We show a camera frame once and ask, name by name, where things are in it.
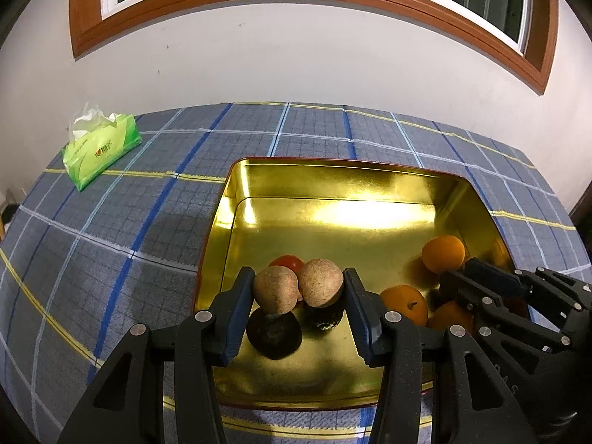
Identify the brown round fruit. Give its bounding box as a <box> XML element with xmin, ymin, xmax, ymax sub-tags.
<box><xmin>297</xmin><ymin>259</ymin><xmax>344</xmax><ymax>308</ymax></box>
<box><xmin>252</xmin><ymin>266</ymin><xmax>302</xmax><ymax>315</ymax></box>

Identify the small orange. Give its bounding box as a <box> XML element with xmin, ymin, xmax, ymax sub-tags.
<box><xmin>421</xmin><ymin>235</ymin><xmax>466</xmax><ymax>275</ymax></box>
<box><xmin>380</xmin><ymin>285</ymin><xmax>429</xmax><ymax>327</ymax></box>

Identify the dark furniture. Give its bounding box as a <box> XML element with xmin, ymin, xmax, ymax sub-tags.
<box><xmin>568</xmin><ymin>189</ymin><xmax>592</xmax><ymax>264</ymax></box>

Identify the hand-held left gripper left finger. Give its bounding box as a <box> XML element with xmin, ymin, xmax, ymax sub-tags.
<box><xmin>56</xmin><ymin>266</ymin><xmax>256</xmax><ymax>444</ymax></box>

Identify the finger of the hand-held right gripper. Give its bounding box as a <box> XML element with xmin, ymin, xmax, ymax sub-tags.
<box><xmin>438</xmin><ymin>269</ymin><xmax>573</xmax><ymax>355</ymax></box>
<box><xmin>464</xmin><ymin>258</ymin><xmax>592</xmax><ymax>312</ymax></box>

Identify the green tissue pack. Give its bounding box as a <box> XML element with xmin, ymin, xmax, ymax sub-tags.
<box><xmin>62</xmin><ymin>100</ymin><xmax>142</xmax><ymax>192</ymax></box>

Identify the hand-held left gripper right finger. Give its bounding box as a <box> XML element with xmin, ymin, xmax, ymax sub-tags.
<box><xmin>343</xmin><ymin>267</ymin><xmax>539</xmax><ymax>444</ymax></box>

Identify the large orange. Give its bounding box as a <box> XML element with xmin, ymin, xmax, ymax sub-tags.
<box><xmin>428</xmin><ymin>300</ymin><xmax>475</xmax><ymax>334</ymax></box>

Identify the dark purple passion fruit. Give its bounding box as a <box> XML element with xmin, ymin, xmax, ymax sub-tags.
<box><xmin>303</xmin><ymin>298</ymin><xmax>345</xmax><ymax>332</ymax></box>
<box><xmin>245</xmin><ymin>310</ymin><xmax>303</xmax><ymax>360</ymax></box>

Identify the blue plaid tablecloth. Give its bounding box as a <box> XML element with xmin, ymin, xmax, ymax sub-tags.
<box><xmin>0</xmin><ymin>102</ymin><xmax>590</xmax><ymax>444</ymax></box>

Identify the red tomato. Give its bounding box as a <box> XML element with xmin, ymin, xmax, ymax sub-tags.
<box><xmin>502</xmin><ymin>296</ymin><xmax>530</xmax><ymax>320</ymax></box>
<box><xmin>268</xmin><ymin>254</ymin><xmax>305</xmax><ymax>271</ymax></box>

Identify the red tin box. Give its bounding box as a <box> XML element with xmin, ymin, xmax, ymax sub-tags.
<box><xmin>192</xmin><ymin>157</ymin><xmax>530</xmax><ymax>410</ymax></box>

